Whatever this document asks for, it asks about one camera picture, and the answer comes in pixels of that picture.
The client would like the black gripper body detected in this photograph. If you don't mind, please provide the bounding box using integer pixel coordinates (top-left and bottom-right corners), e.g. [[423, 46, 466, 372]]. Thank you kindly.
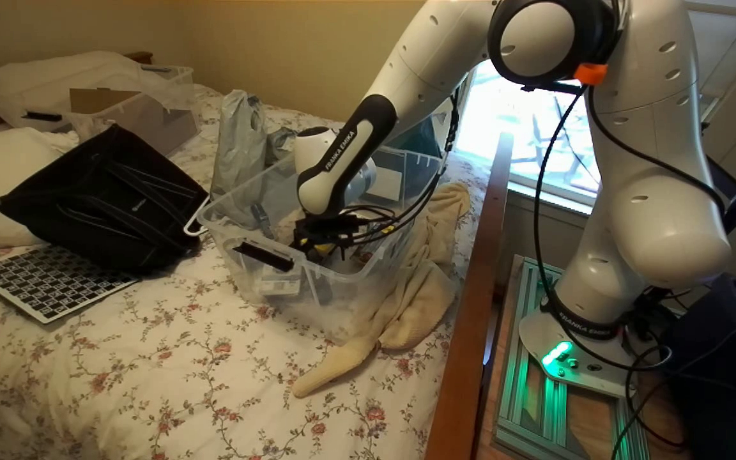
[[294, 209, 362, 249]]

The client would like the black container latch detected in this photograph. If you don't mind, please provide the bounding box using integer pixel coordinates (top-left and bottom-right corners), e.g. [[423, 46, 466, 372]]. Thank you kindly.
[[232, 239, 296, 276]]

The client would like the clear plastic storage container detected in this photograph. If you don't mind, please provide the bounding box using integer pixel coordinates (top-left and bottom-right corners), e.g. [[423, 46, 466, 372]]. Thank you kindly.
[[193, 118, 458, 341]]

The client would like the grey crumpled plastic bag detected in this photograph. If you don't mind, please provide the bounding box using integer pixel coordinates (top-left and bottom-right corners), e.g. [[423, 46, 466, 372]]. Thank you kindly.
[[262, 125, 306, 173]]

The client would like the beige towel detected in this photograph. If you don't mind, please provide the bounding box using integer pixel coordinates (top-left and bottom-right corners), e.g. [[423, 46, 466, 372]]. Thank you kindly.
[[289, 179, 475, 400]]

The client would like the white hanger hook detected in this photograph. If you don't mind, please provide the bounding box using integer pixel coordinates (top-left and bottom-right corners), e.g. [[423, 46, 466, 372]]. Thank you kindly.
[[182, 194, 214, 239]]

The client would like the clear plastic bag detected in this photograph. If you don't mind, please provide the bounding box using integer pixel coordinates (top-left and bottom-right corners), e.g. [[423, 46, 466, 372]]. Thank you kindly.
[[210, 86, 270, 198]]

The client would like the brown wooden footboard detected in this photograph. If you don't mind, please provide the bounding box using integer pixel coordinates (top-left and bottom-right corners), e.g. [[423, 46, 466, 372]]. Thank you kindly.
[[422, 129, 515, 460]]

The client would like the floral bedsheet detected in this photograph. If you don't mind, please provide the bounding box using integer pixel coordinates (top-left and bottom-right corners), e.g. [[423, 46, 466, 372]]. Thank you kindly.
[[0, 79, 492, 460]]

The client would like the bright window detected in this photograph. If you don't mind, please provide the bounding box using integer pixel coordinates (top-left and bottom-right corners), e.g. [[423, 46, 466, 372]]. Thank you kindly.
[[454, 48, 707, 214]]

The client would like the brown cardboard box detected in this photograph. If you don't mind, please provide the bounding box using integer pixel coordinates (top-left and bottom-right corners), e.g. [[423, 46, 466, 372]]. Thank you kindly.
[[63, 85, 201, 159]]

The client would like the dark fabric bag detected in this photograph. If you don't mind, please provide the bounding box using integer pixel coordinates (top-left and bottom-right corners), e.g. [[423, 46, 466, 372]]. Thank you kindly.
[[0, 122, 211, 279]]

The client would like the green lit robot platform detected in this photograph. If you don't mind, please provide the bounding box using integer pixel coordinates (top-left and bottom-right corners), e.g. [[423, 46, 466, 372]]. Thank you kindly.
[[492, 253, 655, 460]]

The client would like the dark blue chair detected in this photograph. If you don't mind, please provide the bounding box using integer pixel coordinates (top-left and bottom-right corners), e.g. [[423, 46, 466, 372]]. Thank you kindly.
[[662, 274, 736, 460]]

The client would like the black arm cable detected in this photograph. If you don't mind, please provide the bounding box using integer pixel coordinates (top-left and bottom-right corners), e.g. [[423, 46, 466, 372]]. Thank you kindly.
[[333, 79, 734, 381]]

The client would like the orange cable clip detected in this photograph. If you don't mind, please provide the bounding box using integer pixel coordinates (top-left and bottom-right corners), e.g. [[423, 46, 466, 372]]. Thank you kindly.
[[572, 58, 610, 88]]

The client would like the black floor cable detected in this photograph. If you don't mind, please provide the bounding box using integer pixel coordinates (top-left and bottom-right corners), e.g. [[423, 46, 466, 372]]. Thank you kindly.
[[609, 335, 702, 454]]

